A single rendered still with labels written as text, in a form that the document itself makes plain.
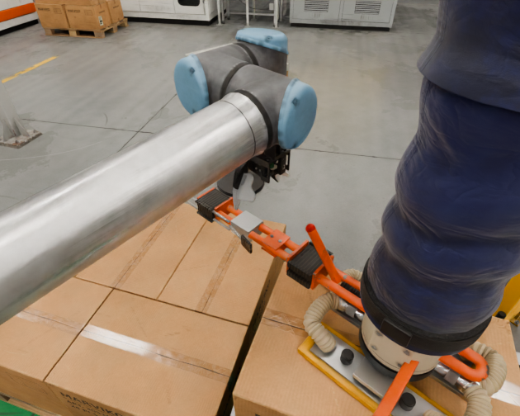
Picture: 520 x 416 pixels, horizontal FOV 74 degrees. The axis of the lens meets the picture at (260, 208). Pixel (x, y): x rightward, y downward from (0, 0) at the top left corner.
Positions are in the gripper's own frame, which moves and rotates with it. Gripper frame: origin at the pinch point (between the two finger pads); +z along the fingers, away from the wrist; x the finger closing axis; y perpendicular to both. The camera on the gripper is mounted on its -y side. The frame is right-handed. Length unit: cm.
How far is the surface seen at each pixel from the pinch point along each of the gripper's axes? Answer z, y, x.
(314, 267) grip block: 12.4, 18.8, 0.3
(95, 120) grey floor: 122, -331, 93
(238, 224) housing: 12.6, -5.5, -1.0
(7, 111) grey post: 92, -345, 20
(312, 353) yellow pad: 25.1, 28.2, -11.4
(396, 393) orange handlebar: 12.9, 46.4, -13.2
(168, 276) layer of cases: 67, -48, -5
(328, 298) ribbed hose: 17.8, 24.6, -1.2
